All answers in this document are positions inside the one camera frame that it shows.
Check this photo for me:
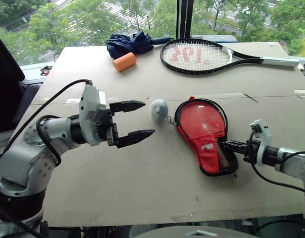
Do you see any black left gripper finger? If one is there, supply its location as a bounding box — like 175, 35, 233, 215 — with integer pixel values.
109, 100, 146, 115
116, 128, 156, 149

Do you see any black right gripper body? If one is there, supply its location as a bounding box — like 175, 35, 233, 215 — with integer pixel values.
243, 138, 261, 165

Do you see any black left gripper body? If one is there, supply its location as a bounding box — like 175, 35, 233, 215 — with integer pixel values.
94, 108, 120, 149

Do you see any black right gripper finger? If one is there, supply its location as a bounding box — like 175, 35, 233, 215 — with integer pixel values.
222, 140, 248, 148
226, 145, 247, 156

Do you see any red black paddle case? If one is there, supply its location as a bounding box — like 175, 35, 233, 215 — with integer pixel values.
174, 96, 240, 178

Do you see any red table tennis paddle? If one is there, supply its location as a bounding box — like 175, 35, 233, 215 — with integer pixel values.
179, 102, 231, 172

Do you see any black white tennis racket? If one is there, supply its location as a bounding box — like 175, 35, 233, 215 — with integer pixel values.
159, 38, 300, 75

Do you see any orange foam cylinder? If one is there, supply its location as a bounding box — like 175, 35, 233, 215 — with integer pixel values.
112, 52, 138, 73

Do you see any navy folded umbrella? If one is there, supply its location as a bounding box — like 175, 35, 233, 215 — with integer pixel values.
106, 30, 174, 60

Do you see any black chair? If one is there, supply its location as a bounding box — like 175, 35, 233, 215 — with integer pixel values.
0, 31, 42, 134

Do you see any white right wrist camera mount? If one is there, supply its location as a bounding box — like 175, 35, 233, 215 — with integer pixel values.
250, 119, 273, 167

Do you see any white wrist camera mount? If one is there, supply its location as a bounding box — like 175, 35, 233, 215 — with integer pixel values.
79, 85, 107, 147
250, 119, 273, 167

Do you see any blue pom-pom keychain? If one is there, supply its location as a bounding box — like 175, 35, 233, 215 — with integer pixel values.
149, 99, 178, 126

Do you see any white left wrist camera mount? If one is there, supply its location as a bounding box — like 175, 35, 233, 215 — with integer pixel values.
79, 85, 107, 147

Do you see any black window frame post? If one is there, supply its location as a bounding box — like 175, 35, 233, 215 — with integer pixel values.
176, 0, 193, 40

